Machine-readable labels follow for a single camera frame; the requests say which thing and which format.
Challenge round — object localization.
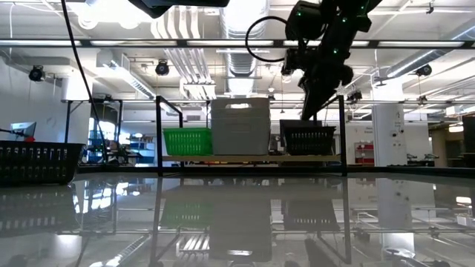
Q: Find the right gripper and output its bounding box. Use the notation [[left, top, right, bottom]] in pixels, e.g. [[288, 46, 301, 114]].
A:
[[281, 44, 353, 122]]

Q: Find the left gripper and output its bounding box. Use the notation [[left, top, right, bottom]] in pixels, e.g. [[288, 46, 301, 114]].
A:
[[128, 0, 231, 19]]

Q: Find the red shelf unit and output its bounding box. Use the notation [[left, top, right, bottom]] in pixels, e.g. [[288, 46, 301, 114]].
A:
[[354, 142, 375, 166]]

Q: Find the black overhead beam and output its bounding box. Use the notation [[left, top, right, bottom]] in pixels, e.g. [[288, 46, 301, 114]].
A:
[[0, 38, 475, 49]]

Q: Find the grey computer monitor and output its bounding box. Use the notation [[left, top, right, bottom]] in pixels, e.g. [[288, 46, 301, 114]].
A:
[[10, 121, 37, 139]]

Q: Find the black metal shelf end frame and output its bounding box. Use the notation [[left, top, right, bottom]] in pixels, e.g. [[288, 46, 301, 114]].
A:
[[336, 94, 349, 178], [154, 95, 186, 178]]

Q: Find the thin black background rail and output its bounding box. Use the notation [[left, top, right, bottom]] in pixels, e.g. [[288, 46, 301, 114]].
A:
[[61, 98, 475, 105]]

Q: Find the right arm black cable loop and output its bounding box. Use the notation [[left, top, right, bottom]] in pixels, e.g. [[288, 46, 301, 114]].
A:
[[245, 16, 298, 63]]

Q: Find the silver round ventilation duct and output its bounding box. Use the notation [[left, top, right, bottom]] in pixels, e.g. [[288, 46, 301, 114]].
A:
[[220, 0, 269, 98]]

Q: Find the black aluminium table frame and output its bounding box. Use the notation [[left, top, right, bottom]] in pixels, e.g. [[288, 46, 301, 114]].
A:
[[0, 165, 475, 177]]

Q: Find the grey slanted ceiling duct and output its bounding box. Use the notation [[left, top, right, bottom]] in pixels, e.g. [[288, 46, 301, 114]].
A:
[[385, 22, 475, 79]]

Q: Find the long black hanging cable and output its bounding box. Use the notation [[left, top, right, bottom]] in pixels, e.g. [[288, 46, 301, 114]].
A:
[[60, 0, 109, 162]]

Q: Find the black metal background frame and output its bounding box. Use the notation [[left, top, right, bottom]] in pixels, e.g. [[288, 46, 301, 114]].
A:
[[61, 98, 123, 164]]

